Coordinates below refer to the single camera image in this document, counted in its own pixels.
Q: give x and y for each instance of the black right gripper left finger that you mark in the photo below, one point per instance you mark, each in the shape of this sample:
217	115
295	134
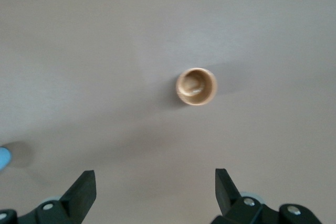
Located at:
73	203

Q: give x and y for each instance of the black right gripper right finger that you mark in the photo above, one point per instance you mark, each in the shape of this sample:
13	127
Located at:
231	208

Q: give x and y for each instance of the blue cup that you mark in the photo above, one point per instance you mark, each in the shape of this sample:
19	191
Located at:
4	159

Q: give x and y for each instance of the orange cup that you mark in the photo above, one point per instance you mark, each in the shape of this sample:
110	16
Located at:
197	87

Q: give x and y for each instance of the brown table cover sheet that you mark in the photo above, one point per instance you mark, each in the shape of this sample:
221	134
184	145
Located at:
105	51

